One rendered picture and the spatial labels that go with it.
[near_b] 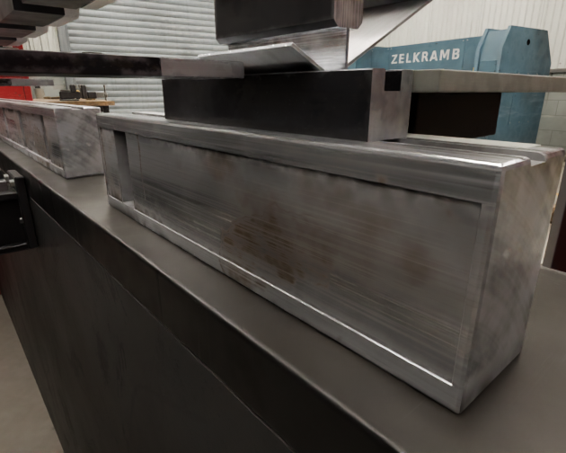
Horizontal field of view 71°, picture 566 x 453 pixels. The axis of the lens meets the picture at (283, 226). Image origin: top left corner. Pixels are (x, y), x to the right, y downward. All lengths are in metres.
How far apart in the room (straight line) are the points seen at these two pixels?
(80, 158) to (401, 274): 0.53
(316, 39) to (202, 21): 8.01
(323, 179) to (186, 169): 0.13
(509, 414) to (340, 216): 0.10
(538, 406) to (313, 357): 0.09
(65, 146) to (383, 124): 0.51
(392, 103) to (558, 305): 0.16
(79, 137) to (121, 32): 7.19
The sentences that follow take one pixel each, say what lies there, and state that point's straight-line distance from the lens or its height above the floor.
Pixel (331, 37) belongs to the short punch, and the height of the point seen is 1.02.
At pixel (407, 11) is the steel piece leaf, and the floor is 1.04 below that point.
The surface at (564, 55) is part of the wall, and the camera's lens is 7.35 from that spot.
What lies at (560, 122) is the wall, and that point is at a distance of 7.31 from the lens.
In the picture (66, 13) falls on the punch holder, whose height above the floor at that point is 1.10.
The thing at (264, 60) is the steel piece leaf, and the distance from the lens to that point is 0.23.
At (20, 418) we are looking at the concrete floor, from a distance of 1.65.
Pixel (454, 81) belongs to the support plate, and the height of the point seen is 1.00.
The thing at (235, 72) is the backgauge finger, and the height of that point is 1.00.
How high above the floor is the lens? 0.99
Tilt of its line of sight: 19 degrees down
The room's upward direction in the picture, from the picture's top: straight up
